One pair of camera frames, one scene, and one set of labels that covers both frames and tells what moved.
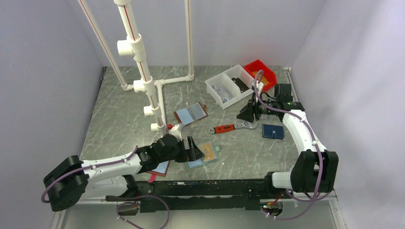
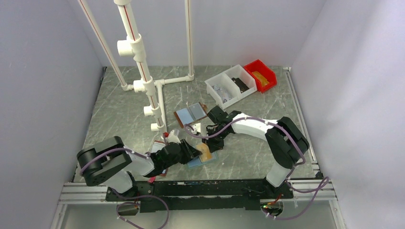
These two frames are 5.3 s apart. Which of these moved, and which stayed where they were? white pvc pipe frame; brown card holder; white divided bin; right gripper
Moved: right gripper
Stayed: white pvc pipe frame; white divided bin; brown card holder
